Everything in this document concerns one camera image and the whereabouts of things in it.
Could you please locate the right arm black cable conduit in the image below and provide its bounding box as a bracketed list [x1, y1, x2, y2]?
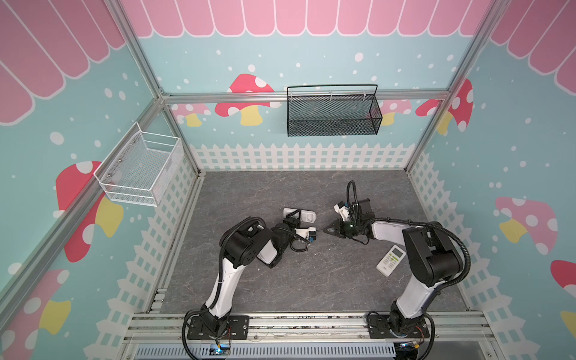
[373, 217, 472, 289]

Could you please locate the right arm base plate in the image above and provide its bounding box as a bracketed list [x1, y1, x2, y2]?
[365, 311, 430, 340]

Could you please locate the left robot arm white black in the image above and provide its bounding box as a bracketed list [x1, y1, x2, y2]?
[201, 217, 310, 338]

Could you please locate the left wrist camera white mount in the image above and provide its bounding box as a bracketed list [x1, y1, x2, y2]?
[295, 226, 317, 243]

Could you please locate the white wire wall basket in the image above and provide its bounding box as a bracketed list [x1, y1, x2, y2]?
[94, 123, 184, 207]

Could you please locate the aluminium front rail frame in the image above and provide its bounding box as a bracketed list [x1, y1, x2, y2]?
[117, 311, 505, 359]

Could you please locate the white air conditioner remote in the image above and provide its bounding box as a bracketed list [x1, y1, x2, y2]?
[376, 245, 406, 277]

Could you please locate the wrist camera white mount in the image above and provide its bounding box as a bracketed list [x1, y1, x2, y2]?
[295, 226, 317, 243]
[334, 201, 352, 222]

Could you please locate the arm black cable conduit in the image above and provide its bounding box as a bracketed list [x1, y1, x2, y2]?
[181, 217, 266, 360]
[373, 217, 472, 289]

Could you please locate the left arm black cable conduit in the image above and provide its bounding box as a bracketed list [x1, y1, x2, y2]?
[181, 217, 266, 360]

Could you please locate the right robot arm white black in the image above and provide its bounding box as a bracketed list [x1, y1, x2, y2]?
[324, 199, 471, 338]

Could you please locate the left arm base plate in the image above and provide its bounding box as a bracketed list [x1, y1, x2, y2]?
[186, 313, 250, 340]

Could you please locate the black mesh wall basket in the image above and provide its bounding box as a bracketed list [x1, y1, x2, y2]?
[286, 84, 383, 137]

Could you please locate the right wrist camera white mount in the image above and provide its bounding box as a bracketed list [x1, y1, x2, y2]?
[334, 201, 352, 222]

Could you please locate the white remote control back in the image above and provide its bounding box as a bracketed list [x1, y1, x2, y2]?
[283, 208, 317, 224]

